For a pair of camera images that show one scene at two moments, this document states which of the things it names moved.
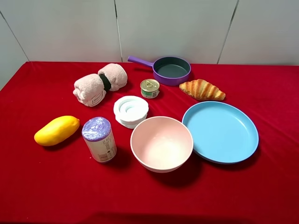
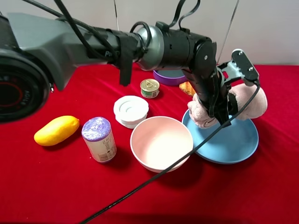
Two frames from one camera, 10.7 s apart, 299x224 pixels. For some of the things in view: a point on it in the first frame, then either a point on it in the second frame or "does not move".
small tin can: x=149 y=88 does not move
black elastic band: x=106 y=83 → x=232 y=105
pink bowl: x=161 y=144 does not move
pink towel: x=89 y=89 → x=257 y=107
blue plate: x=222 y=133 does not move
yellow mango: x=57 y=130 does not move
